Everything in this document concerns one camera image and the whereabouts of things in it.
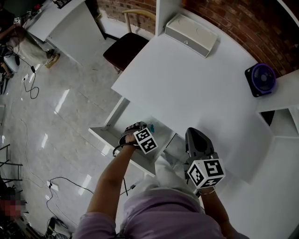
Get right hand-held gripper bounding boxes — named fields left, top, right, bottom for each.
left=184, top=127, right=226, bottom=189

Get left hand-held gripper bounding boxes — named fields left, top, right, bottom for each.
left=124, top=121, right=158, bottom=155

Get white drawer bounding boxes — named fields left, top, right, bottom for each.
left=88, top=116, right=178, bottom=178

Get person's left forearm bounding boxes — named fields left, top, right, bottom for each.
left=85, top=142, right=138, bottom=214

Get person's right forearm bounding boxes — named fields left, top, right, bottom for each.
left=198, top=188, right=232, bottom=227

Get person's left hand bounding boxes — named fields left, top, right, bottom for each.
left=124, top=133, right=138, bottom=146

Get person's white trousers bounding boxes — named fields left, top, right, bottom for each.
left=140, top=149, right=204, bottom=211

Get white metal desk leg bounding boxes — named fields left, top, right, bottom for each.
left=101, top=96, right=131, bottom=132

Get person's purple shirt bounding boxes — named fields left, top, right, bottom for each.
left=74, top=188, right=249, bottom=239

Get white shelf unit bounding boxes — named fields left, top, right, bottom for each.
left=255, top=69, right=299, bottom=142

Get wooden chair dark seat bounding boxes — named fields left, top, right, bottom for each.
left=102, top=9, right=157, bottom=74

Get white power strip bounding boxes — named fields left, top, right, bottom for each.
left=46, top=180, right=59, bottom=191

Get black purple fan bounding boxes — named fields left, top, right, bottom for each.
left=244, top=63, right=277, bottom=98

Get white rectangular box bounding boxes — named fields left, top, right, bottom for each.
left=164, top=13, right=221, bottom=59

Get black equipment pile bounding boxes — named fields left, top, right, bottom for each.
left=43, top=216, right=71, bottom=239

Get white partition panel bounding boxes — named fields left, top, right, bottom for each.
left=155, top=0, right=183, bottom=37

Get white side desk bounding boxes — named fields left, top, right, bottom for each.
left=26, top=0, right=106, bottom=66

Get black metal rack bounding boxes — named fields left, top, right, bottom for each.
left=0, top=143, right=23, bottom=183

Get black white patterned board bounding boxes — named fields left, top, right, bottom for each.
left=53, top=0, right=72, bottom=10

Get gold bracelet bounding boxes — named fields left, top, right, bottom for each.
left=198, top=186, right=216, bottom=196

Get black wrist strap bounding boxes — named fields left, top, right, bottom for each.
left=112, top=139, right=139, bottom=157

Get short black cable with plug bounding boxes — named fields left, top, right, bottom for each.
left=120, top=176, right=136, bottom=197

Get long black floor cable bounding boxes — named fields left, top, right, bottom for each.
left=46, top=176, right=94, bottom=230

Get black floor cable with adapter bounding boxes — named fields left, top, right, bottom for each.
left=19, top=56, right=40, bottom=100

